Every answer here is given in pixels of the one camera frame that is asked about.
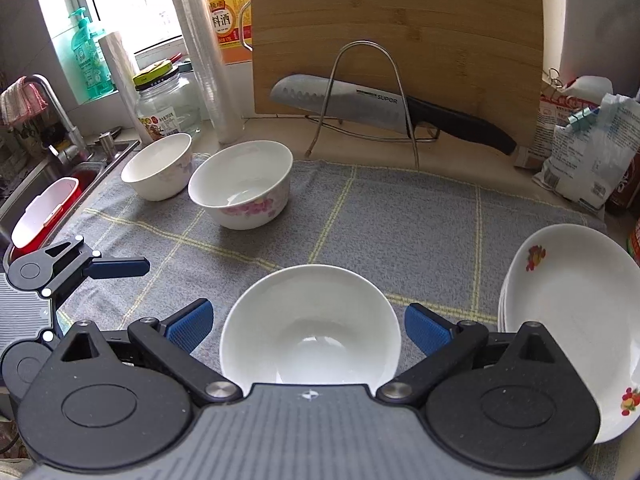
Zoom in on metal faucet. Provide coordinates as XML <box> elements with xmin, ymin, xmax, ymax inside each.
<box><xmin>22</xmin><ymin>74</ymin><xmax>91</xmax><ymax>161</ymax></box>

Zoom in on metal sink knob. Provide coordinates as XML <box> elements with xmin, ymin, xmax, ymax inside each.
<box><xmin>97</xmin><ymin>130</ymin><xmax>123</xmax><ymax>157</ymax></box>

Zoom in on orange cooking wine bottle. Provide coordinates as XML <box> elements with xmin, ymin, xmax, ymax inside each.
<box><xmin>200</xmin><ymin>0</ymin><xmax>256</xmax><ymax>66</ymax></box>

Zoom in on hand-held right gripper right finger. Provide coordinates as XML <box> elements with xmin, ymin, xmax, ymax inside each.
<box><xmin>376</xmin><ymin>303</ymin><xmax>557</xmax><ymax>407</ymax></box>

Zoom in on glass jar with yellow-green lid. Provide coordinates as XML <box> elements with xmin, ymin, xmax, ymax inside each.
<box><xmin>132</xmin><ymin>60</ymin><xmax>203</xmax><ymax>143</ymax></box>

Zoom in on white and orange bag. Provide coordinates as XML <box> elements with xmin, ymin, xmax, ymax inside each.
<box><xmin>515</xmin><ymin>76</ymin><xmax>613</xmax><ymax>171</ymax></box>

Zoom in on green lid sauce jar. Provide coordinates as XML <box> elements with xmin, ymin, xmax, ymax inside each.
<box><xmin>625</xmin><ymin>220</ymin><xmax>640</xmax><ymax>266</ymax></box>

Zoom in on metal wire rack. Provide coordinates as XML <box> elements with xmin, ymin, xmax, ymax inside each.
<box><xmin>305</xmin><ymin>40</ymin><xmax>441</xmax><ymax>171</ymax></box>

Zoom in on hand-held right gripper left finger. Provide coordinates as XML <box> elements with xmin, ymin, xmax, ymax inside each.
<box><xmin>61</xmin><ymin>298</ymin><xmax>243</xmax><ymax>408</ymax></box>

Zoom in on green binder clip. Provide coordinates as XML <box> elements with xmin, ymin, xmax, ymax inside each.
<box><xmin>565</xmin><ymin>105</ymin><xmax>601</xmax><ymax>131</ymax></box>

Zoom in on red and white sink container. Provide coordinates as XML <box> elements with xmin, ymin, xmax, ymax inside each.
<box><xmin>10</xmin><ymin>177</ymin><xmax>83</xmax><ymax>251</ymax></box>

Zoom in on grey checked dish mat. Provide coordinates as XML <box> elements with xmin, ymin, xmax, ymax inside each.
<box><xmin>55</xmin><ymin>152</ymin><xmax>608</xmax><ymax>361</ymax></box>

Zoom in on black handled kitchen knife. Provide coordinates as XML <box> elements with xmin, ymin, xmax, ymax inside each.
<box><xmin>270</xmin><ymin>74</ymin><xmax>518</xmax><ymax>157</ymax></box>

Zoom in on white pink floral bowl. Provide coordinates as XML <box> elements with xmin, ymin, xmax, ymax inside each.
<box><xmin>121</xmin><ymin>133</ymin><xmax>193</xmax><ymax>202</ymax></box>
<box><xmin>188</xmin><ymin>141</ymin><xmax>293</xmax><ymax>231</ymax></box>
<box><xmin>220</xmin><ymin>263</ymin><xmax>402</xmax><ymax>387</ymax></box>

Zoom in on bamboo cutting board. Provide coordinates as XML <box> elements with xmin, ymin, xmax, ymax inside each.
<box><xmin>250</xmin><ymin>0</ymin><xmax>544</xmax><ymax>148</ymax></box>

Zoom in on stack of clear plastic cups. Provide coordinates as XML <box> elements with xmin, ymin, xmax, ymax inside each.
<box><xmin>165</xmin><ymin>0</ymin><xmax>243</xmax><ymax>145</ymax></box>

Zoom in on green soap pump bottle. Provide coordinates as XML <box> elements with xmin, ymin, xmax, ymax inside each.
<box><xmin>70</xmin><ymin>7</ymin><xmax>116</xmax><ymax>102</ymax></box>

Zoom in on white printed plastic bag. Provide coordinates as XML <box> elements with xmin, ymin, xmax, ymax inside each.
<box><xmin>532</xmin><ymin>92</ymin><xmax>640</xmax><ymax>211</ymax></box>

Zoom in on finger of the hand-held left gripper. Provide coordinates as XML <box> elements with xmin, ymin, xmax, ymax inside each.
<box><xmin>42</xmin><ymin>236</ymin><xmax>151</xmax><ymax>301</ymax></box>
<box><xmin>42</xmin><ymin>310</ymin><xmax>73</xmax><ymax>348</ymax></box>

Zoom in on dark soy sauce bottle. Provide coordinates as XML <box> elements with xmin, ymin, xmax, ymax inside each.
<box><xmin>605</xmin><ymin>152</ymin><xmax>640</xmax><ymax>216</ymax></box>

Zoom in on cling film roll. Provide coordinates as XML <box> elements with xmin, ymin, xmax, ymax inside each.
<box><xmin>97</xmin><ymin>30</ymin><xmax>156</xmax><ymax>143</ymax></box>

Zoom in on metal binder clip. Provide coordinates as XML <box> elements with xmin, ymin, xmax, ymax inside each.
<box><xmin>542</xmin><ymin>67</ymin><xmax>566</xmax><ymax>93</ymax></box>

